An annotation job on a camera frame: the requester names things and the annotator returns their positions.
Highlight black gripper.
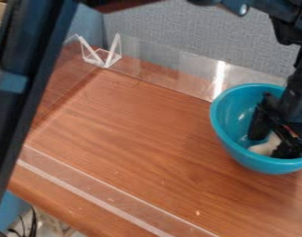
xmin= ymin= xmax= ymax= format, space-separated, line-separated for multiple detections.
xmin=248 ymin=71 xmax=302 ymax=159

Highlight white brown toy mushroom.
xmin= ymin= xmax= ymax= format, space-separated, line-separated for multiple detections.
xmin=249 ymin=132 xmax=281 ymax=156

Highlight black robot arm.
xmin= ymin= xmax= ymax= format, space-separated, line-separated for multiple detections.
xmin=0 ymin=0 xmax=302 ymax=204

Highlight blue plastic bowl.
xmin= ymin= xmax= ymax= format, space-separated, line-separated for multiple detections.
xmin=210 ymin=83 xmax=302 ymax=175

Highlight clear acrylic barrier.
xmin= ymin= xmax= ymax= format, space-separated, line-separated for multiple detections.
xmin=10 ymin=35 xmax=302 ymax=237

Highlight black cables under table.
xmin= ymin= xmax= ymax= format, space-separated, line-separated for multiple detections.
xmin=0 ymin=206 xmax=41 ymax=237

